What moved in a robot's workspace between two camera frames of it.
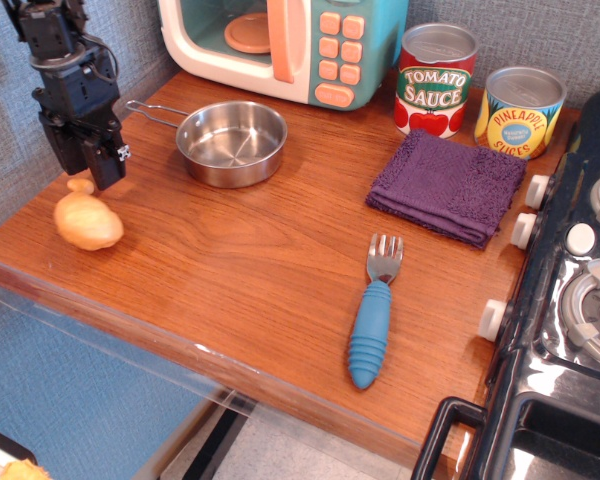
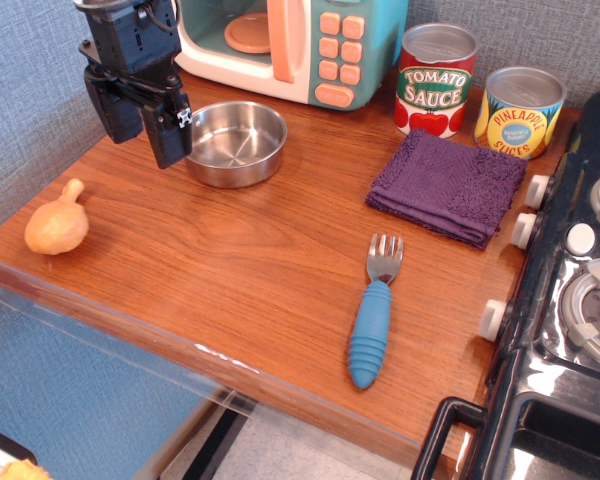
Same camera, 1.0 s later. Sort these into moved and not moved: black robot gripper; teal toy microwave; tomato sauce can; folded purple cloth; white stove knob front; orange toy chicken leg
Moved: black robot gripper; orange toy chicken leg
Not moved: tomato sauce can; teal toy microwave; folded purple cloth; white stove knob front
